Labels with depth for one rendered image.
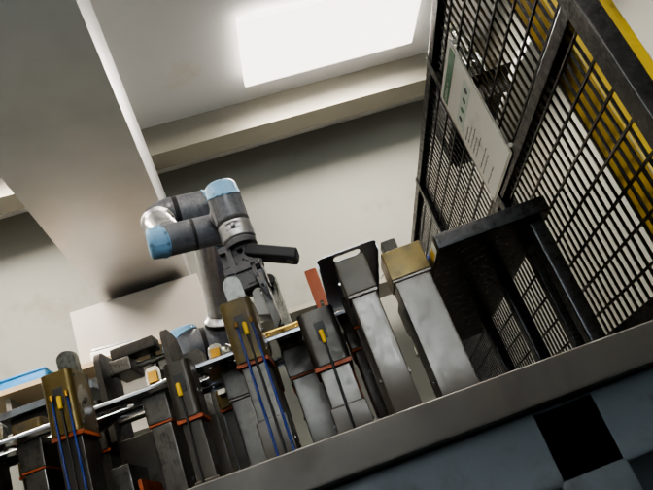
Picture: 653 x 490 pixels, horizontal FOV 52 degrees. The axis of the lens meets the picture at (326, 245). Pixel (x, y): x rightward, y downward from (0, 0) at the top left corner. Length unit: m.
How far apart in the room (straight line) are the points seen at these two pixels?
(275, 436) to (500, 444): 0.52
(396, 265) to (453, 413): 0.65
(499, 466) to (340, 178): 4.62
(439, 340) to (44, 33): 1.88
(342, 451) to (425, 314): 0.65
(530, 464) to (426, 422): 0.12
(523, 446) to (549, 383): 0.07
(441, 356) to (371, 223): 3.87
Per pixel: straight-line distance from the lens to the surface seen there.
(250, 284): 1.42
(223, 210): 1.48
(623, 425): 0.78
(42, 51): 2.73
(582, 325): 1.27
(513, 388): 0.71
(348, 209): 5.14
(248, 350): 1.20
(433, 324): 1.28
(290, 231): 5.04
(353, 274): 1.05
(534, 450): 0.75
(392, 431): 0.68
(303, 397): 1.41
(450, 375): 1.26
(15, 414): 1.91
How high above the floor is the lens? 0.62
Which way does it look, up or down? 22 degrees up
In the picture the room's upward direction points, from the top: 21 degrees counter-clockwise
